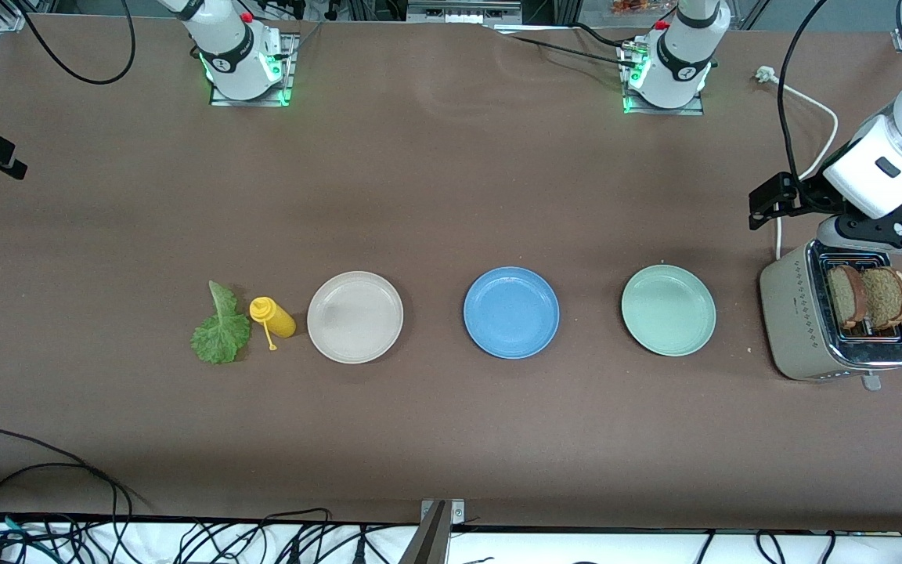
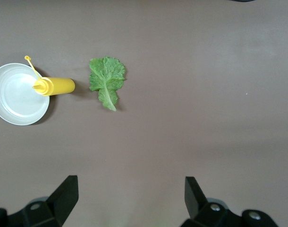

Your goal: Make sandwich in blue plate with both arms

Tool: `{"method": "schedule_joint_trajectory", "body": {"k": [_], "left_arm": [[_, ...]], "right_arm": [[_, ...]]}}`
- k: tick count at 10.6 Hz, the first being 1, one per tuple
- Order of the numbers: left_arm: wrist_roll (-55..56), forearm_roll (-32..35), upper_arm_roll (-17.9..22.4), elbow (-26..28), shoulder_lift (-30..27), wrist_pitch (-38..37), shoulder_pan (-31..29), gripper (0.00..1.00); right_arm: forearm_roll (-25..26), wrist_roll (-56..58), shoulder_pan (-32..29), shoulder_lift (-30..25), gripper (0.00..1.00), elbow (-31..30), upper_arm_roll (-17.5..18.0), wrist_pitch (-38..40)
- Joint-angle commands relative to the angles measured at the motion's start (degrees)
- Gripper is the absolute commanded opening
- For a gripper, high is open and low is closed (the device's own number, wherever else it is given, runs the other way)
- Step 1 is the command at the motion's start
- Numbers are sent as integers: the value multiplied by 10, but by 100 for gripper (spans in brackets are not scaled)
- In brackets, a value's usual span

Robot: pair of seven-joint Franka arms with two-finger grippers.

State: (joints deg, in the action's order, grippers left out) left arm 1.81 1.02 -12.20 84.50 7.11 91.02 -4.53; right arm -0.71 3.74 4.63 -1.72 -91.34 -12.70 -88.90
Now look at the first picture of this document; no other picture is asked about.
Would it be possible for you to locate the yellow mustard squeeze bottle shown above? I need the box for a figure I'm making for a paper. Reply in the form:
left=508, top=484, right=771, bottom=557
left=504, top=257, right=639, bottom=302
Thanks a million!
left=249, top=296, right=297, bottom=352

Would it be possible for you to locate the long black table cable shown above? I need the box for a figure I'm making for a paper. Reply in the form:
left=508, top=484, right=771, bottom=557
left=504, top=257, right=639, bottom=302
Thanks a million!
left=0, top=427, right=156, bottom=541

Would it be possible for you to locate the brown bread slice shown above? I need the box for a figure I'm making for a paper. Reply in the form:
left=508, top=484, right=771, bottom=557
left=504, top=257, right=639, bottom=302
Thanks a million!
left=825, top=264, right=868, bottom=331
left=861, top=266, right=902, bottom=331

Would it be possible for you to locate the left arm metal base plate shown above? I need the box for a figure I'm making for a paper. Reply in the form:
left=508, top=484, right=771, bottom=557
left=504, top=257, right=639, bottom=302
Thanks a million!
left=618, top=43, right=708, bottom=117

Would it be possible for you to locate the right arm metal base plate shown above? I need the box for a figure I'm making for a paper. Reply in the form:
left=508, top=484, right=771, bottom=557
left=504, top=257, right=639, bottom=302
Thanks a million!
left=208, top=33, right=301, bottom=107

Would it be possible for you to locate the black base cable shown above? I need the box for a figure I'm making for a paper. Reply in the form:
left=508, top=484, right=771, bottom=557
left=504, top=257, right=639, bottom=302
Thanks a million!
left=486, top=22, right=640, bottom=70

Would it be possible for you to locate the grey metal box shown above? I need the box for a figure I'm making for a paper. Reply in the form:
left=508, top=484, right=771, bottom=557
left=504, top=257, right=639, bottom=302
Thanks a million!
left=406, top=0, right=524, bottom=24

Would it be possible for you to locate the white toaster power cable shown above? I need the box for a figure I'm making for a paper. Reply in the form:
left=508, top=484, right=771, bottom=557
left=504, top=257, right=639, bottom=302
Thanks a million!
left=755, top=67, right=841, bottom=261

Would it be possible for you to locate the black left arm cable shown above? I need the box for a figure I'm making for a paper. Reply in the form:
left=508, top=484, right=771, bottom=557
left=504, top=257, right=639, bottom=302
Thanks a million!
left=778, top=0, right=829, bottom=189

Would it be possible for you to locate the mint green round plate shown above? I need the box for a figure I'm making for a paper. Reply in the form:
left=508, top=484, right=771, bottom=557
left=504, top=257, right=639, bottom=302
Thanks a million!
left=621, top=264, right=717, bottom=358

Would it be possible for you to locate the pale beige round plate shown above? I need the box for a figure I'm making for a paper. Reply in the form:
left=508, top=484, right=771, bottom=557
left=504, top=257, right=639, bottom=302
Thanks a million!
left=306, top=270, right=405, bottom=365

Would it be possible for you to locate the blue round plate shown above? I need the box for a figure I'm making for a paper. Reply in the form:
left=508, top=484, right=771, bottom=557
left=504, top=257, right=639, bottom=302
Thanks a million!
left=463, top=266, right=561, bottom=360

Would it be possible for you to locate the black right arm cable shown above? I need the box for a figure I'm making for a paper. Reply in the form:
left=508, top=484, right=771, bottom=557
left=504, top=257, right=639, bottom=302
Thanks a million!
left=0, top=0, right=137, bottom=95

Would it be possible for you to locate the silver two-slot toaster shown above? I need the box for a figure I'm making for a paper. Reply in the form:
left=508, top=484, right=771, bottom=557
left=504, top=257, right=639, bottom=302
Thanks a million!
left=759, top=239, right=902, bottom=391

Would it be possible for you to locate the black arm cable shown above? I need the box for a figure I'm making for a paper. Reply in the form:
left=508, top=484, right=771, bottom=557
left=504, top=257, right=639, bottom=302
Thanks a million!
left=0, top=0, right=137, bottom=95
left=778, top=0, right=829, bottom=189

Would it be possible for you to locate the green lettuce leaf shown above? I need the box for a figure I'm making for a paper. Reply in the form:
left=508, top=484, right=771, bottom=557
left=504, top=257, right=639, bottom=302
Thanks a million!
left=189, top=280, right=252, bottom=365

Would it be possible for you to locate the aluminium camera post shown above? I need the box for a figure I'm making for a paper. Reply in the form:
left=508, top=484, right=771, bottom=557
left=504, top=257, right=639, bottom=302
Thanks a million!
left=400, top=499, right=467, bottom=564

